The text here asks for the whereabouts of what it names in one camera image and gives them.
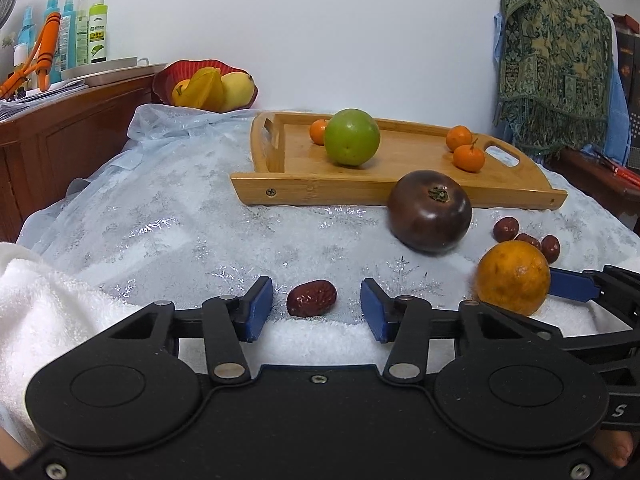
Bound dark purple tomato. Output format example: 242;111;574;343
387;170;473;255

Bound pale green bottle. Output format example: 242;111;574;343
75;0;91;67

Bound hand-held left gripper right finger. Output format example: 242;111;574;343
361;278;563;386

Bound small tangerine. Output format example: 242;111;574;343
309;118;332;147

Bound wooden tray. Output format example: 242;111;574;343
230;111;569;209

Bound red items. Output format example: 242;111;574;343
594;149;640;187

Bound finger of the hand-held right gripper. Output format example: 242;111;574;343
562;332;640;386
549;265;640;313

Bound small teal bottle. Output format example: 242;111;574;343
16;7;39;68

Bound teal spray bottle white label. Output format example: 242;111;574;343
59;0;77;71

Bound white towel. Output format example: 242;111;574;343
0;242;601;461

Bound yellow mango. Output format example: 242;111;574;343
220;72;256;113

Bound dark box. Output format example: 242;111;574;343
612;12;640;161

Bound white tray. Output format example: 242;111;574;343
60;56;168;88

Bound yellow starfruit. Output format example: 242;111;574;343
186;66;226;111

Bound stack of papers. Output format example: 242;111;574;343
0;82;91;122

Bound tangerine with stem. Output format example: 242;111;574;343
452;139;486;173

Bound red fruit bowl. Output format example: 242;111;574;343
152;59;259;113

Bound orange handled tool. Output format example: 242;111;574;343
0;11;62;101

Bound person's right hand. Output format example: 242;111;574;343
592;429;635;468

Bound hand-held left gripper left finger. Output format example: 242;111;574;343
85;276;274;387

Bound wooden cabinet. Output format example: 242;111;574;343
0;72;156;243

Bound green round citrus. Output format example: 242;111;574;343
323;108;382;167

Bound large orange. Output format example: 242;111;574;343
475;240;552;317

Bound green patterned shawl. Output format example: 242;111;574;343
494;0;618;158

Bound wooden chair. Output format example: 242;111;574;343
547;145;640;222

